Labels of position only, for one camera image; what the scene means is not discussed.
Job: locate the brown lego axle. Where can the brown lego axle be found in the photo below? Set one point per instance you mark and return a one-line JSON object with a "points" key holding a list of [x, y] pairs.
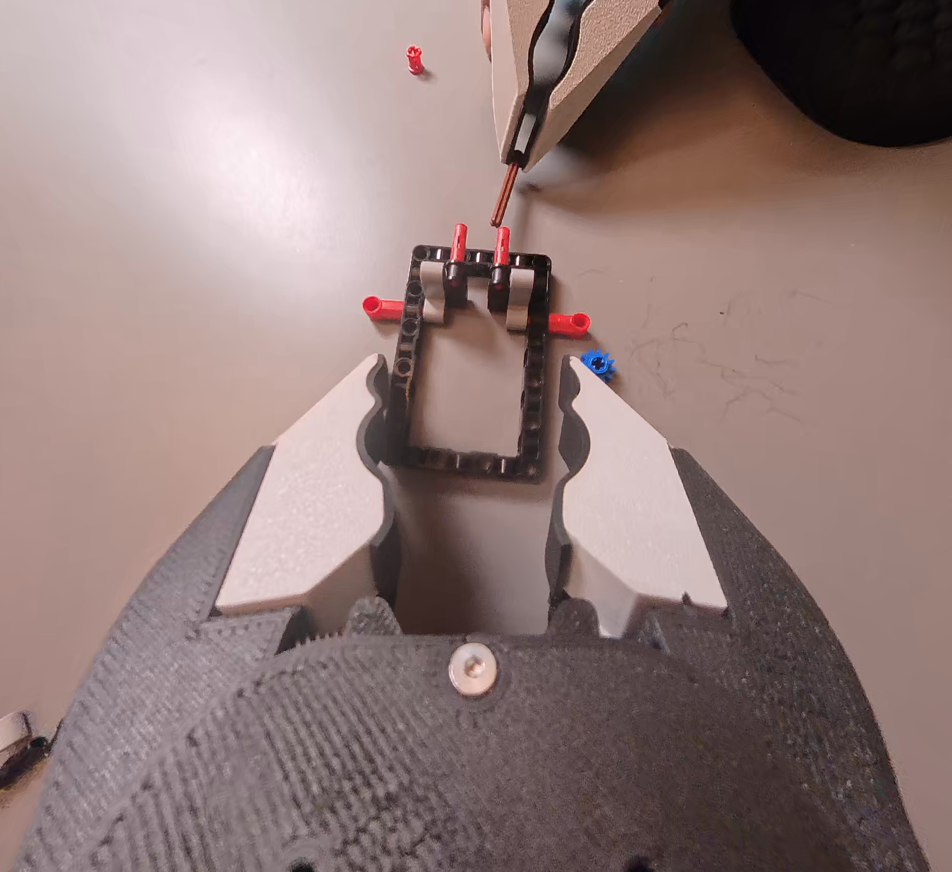
{"points": [[506, 195]]}

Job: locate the black lego frame assembly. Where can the black lego frame assembly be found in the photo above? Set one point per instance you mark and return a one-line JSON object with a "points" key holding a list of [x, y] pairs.
{"points": [[405, 336]]}

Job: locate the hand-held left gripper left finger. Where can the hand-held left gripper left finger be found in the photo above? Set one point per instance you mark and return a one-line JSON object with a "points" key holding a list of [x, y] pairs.
{"points": [[312, 515]]}

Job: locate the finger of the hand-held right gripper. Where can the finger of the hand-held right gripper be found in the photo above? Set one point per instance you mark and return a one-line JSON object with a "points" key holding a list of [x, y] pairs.
{"points": [[513, 9], [625, 16]]}

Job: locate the blue lego gear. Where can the blue lego gear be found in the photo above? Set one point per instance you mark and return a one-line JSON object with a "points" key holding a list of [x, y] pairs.
{"points": [[597, 366]]}

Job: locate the loose red lego pin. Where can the loose red lego pin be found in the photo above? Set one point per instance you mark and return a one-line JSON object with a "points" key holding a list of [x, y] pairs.
{"points": [[415, 59]]}

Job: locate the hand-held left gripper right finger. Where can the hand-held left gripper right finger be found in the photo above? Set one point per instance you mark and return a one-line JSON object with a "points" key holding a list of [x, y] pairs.
{"points": [[639, 515]]}

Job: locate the pile of small lego pieces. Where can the pile of small lego pieces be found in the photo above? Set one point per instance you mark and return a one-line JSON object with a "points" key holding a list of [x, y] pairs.
{"points": [[11, 730]]}

